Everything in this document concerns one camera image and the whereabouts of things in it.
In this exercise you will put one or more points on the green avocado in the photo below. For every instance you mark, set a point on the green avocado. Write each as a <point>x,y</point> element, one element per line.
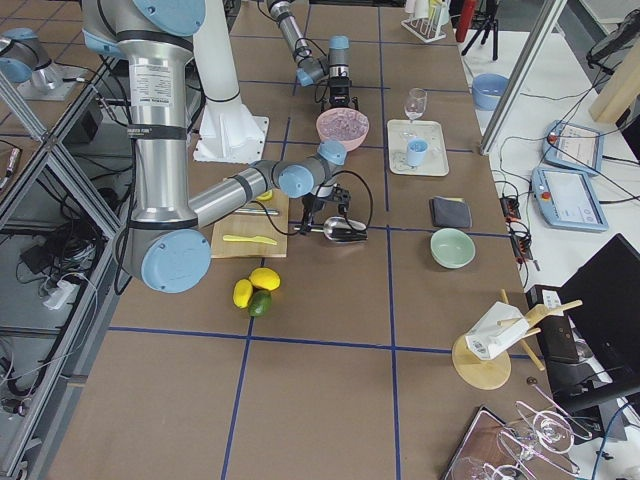
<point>260,303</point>

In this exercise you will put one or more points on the metal ice scoop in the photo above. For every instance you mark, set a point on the metal ice scoop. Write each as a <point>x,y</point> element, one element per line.
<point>338,229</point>

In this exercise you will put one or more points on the pink bowl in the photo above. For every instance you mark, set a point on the pink bowl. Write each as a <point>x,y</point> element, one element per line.
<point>348,145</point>

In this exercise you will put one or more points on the black tripod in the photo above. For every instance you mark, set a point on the black tripod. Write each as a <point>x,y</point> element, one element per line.
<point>489,26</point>

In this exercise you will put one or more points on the teach pendant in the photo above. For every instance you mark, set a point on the teach pendant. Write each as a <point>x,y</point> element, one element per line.
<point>567,200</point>
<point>571,146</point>

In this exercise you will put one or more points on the lower teach pendant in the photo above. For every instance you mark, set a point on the lower teach pendant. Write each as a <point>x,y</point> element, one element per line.
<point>567,200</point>

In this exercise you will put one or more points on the black laptop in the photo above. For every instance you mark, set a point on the black laptop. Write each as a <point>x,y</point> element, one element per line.
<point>608,320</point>

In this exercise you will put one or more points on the clear ice cubes pile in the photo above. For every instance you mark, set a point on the clear ice cubes pile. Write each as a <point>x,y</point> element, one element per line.
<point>345,125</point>

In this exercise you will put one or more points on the wooden cutting board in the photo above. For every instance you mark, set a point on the wooden cutting board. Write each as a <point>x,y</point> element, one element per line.
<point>252,225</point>

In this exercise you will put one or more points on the red fire extinguisher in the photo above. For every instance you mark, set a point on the red fire extinguisher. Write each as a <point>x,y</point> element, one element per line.
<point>465,20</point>

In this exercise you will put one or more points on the yellow lemon lower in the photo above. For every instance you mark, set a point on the yellow lemon lower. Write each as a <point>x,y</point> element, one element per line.
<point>242,293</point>

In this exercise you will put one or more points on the yellow lemon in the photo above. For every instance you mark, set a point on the yellow lemon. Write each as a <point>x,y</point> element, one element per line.
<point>265,278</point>
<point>242,293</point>

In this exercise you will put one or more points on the clear wine glass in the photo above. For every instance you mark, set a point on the clear wine glass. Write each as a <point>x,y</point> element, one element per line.
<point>415,104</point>

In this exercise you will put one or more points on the glasses on tray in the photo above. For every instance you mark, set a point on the glasses on tray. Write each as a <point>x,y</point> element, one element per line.
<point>535,445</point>

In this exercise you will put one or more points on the cream serving tray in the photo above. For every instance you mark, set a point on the cream serving tray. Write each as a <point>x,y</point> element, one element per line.
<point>399,135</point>

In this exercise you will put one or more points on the white wire rack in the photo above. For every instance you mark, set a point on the white wire rack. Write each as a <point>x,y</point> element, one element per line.
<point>426,19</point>

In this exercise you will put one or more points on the grey folded cloth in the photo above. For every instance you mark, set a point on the grey folded cloth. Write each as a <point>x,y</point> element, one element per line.
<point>447,212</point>

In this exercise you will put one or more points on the blue bowl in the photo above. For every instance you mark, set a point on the blue bowl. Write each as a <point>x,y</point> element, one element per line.
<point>487,90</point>

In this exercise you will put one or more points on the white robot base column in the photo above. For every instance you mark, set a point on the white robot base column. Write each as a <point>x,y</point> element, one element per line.
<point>228,131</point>

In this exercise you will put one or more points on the yellow plastic knife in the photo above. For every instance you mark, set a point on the yellow plastic knife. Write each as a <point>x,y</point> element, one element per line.
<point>250,239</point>

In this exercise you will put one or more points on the upper teach pendant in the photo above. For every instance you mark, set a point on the upper teach pendant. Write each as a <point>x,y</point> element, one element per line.
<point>571,146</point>

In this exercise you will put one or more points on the aluminium frame post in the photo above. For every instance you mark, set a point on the aluminium frame post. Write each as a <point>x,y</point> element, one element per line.
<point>543,26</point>

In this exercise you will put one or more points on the green bowl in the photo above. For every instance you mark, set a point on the green bowl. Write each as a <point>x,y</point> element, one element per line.
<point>451,248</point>

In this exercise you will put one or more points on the wooden cup stand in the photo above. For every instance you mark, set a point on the wooden cup stand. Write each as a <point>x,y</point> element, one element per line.
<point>480,356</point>

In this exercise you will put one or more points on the light blue cup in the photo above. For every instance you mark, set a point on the light blue cup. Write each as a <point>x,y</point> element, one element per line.
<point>415,159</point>

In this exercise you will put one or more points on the yellow lemon upper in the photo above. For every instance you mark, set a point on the yellow lemon upper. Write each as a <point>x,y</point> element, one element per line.
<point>265,278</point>

